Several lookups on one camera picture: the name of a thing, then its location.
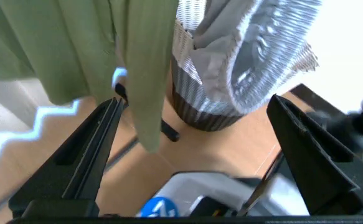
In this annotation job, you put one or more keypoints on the white laundry basket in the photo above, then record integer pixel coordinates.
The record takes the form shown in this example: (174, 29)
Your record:
(193, 102)

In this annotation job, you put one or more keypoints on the beige curtain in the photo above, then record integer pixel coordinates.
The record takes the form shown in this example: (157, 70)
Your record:
(0, 102)

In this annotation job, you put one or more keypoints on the pale grey garment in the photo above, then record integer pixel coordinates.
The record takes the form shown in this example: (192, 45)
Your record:
(218, 62)

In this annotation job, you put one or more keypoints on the black clothes rack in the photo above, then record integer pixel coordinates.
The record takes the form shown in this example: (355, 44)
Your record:
(168, 132)

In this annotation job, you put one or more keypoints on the green long-sleeved shirt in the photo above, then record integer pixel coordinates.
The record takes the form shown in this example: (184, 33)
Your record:
(69, 46)

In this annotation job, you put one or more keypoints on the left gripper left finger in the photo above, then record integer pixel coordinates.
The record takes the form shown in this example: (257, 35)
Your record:
(59, 186)

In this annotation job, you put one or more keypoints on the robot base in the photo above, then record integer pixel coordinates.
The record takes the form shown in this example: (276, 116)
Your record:
(206, 186)

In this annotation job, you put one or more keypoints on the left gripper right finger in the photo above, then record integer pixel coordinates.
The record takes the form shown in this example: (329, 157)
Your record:
(330, 186)

